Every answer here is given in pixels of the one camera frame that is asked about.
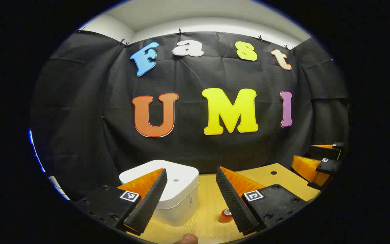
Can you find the white desktop garbage bin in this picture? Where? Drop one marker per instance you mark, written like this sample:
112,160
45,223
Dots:
181,189

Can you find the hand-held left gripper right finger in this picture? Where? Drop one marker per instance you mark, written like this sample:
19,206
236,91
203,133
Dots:
232,203

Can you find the wooden desktop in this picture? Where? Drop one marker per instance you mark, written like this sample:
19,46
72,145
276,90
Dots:
208,193

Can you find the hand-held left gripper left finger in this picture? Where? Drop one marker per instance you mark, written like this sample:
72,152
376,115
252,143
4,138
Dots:
149,203

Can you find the red pop can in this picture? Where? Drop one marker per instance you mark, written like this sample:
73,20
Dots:
226,215

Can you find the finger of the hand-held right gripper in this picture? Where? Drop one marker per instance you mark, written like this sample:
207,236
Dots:
305,166
327,152

